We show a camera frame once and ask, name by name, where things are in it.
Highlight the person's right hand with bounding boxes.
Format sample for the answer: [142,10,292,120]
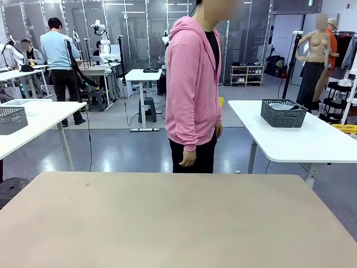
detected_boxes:
[179,150,196,168]

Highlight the light blue towel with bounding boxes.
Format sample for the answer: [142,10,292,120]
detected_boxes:
[268,102,301,111]

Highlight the grey perforated basket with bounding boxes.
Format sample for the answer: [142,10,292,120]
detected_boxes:
[0,106,29,136]
[260,98,308,128]

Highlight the person's right forearm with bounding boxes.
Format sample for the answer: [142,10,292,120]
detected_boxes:
[182,111,207,154]

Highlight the person in pink hoodie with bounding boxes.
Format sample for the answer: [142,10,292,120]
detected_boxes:
[165,0,224,174]

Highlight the shoe rack with shoes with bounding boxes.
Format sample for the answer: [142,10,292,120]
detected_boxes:
[230,64,264,87]

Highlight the grey plastic stool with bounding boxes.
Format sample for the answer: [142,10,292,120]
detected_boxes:
[88,89,108,112]
[138,97,157,123]

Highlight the white side table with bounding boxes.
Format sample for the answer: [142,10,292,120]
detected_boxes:
[227,99,357,188]

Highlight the black bags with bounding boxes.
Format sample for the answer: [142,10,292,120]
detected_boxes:
[264,54,288,79]

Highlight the black stand white top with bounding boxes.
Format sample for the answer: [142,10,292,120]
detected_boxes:
[281,30,305,100]

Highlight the white standing desk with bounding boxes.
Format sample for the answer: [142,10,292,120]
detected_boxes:
[124,69,163,132]

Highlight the white computer tower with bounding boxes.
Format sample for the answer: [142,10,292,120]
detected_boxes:
[118,78,133,98]

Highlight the black utility cart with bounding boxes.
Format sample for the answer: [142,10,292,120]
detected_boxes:
[319,79,357,125]

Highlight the bare mannequin dark trousers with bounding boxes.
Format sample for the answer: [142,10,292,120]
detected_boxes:
[295,13,332,112]

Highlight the black light stand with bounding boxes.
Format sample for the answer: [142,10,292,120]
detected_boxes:
[117,35,126,82]

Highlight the long white lab table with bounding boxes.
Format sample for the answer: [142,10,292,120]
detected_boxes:
[78,63,122,108]

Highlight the black tripod stand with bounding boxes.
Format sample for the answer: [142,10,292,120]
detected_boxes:
[63,39,84,104]

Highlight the hanging dark jacket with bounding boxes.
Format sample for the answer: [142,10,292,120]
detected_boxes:
[334,35,353,70]

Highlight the white work table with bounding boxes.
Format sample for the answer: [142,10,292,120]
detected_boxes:
[0,100,88,171]

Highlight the person in light blue sweater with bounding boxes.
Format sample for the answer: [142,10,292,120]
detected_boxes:
[40,17,86,127]

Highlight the clear plastic tray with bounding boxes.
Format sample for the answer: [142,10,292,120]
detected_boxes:
[1,98,53,108]

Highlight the black plastic stool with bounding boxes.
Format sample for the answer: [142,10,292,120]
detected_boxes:
[0,177,31,209]

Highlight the seated person in grey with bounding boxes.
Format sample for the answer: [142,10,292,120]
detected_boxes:
[20,39,45,66]

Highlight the black hanging cable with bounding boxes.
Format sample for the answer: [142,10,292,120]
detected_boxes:
[83,104,93,173]

